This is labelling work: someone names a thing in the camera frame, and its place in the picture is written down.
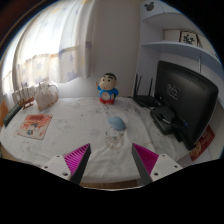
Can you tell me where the red booklet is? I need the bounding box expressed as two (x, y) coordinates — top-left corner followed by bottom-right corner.
(189, 124), (216, 162)

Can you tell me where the orange wooden chair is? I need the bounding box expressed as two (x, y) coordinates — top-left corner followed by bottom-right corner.
(0, 100), (9, 128)

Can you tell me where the black computer monitor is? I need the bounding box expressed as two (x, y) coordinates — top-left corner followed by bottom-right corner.
(154, 59), (220, 151)

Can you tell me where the black router with antennas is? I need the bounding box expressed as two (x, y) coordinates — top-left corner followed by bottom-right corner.
(132, 73), (162, 108)

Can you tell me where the white printed tablecloth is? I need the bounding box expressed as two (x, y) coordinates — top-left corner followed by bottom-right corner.
(0, 96), (201, 185)

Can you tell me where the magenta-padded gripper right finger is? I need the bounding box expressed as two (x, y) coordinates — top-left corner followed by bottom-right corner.
(131, 142), (184, 186)

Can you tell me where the black box device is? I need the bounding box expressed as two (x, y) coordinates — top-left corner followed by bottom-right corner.
(149, 105), (178, 136)

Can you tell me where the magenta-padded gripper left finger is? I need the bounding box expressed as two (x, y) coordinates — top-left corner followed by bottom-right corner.
(41, 143), (92, 186)

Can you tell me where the light blue computer mouse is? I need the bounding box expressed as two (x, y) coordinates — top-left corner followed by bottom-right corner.
(107, 115), (127, 132)

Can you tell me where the white wall shelf unit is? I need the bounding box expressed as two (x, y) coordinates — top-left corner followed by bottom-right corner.
(135, 0), (224, 101)

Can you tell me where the white star-print curtain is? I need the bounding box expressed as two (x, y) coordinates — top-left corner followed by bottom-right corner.
(1, 0), (98, 96)

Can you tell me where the cartoon boy figurine clock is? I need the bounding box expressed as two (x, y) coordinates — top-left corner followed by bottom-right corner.
(96, 72), (120, 105)

